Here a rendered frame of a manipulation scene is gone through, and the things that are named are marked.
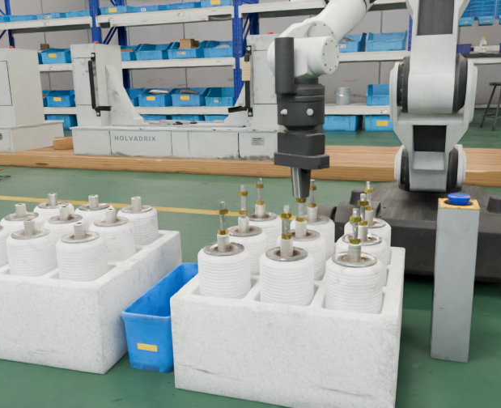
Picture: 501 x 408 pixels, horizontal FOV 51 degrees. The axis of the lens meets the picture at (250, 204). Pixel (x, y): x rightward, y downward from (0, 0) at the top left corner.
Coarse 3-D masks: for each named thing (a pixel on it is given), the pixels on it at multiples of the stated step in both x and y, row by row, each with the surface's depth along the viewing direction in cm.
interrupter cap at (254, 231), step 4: (228, 228) 108; (232, 228) 109; (236, 228) 109; (252, 228) 109; (256, 228) 108; (260, 228) 108; (228, 232) 105; (232, 232) 106; (236, 232) 107; (248, 232) 107; (252, 232) 105; (256, 232) 106; (260, 232) 105; (236, 236) 104; (240, 236) 104; (244, 236) 104; (248, 236) 104
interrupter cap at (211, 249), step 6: (210, 246) 97; (216, 246) 98; (234, 246) 97; (240, 246) 97; (204, 252) 95; (210, 252) 94; (216, 252) 94; (222, 252) 94; (228, 252) 94; (234, 252) 94; (240, 252) 94
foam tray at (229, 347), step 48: (192, 288) 97; (384, 288) 95; (192, 336) 93; (240, 336) 90; (288, 336) 88; (336, 336) 85; (384, 336) 83; (192, 384) 96; (240, 384) 93; (288, 384) 90; (336, 384) 87; (384, 384) 84
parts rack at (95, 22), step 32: (96, 0) 617; (256, 0) 606; (320, 0) 531; (384, 0) 510; (32, 32) 724; (96, 32) 626; (256, 32) 618; (64, 64) 651; (128, 64) 620; (160, 64) 606; (192, 64) 593; (224, 64) 580
